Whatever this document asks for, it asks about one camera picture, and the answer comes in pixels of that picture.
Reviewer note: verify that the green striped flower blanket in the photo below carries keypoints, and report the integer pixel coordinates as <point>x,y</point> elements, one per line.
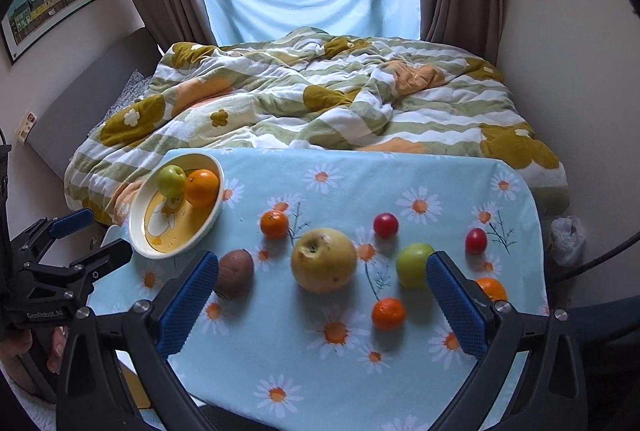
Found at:
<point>300,111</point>

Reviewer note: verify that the green apple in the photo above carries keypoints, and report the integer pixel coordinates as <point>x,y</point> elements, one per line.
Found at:
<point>171,181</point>
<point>412,263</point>

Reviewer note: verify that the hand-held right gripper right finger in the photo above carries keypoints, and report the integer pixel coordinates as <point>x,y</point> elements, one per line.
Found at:
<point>455,306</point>

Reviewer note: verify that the large yellow apple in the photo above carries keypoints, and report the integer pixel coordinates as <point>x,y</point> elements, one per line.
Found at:
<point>324,261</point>

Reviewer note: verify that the red tomato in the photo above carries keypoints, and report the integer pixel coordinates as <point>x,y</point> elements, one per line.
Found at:
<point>385,225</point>
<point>476,241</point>

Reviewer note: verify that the crumpled plastic bag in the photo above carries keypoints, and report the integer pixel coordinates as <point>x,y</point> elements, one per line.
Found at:
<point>567,238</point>

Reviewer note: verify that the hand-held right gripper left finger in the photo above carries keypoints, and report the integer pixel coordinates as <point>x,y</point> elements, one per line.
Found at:
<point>187,306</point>

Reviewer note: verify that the white and yellow bowl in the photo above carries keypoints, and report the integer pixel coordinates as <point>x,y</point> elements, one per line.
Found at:
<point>170,231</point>

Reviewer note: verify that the large orange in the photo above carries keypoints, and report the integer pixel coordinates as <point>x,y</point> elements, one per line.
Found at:
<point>495,288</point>
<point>202,188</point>

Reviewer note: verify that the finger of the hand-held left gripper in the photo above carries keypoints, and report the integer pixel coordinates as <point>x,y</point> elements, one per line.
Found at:
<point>105,258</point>
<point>70,222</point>

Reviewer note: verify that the wall socket with sticker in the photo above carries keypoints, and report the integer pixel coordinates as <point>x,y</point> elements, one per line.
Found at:
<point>27,125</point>

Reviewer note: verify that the brown kiwi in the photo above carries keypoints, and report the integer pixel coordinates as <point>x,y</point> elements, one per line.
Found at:
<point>236,273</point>

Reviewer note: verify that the grey bed headboard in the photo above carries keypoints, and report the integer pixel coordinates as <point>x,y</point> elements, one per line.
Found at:
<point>85,91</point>

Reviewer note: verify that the small tangerine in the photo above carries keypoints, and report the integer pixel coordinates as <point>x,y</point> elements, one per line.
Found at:
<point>274,224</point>
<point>389,314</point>

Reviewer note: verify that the person's left hand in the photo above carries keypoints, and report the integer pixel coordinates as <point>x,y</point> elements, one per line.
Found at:
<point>57,351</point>

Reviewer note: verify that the patterned grey pillow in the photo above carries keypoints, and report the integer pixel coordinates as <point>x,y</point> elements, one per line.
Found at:
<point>132,86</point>

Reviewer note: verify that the blue daisy print tablecloth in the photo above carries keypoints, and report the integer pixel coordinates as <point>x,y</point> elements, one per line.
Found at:
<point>325,191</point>

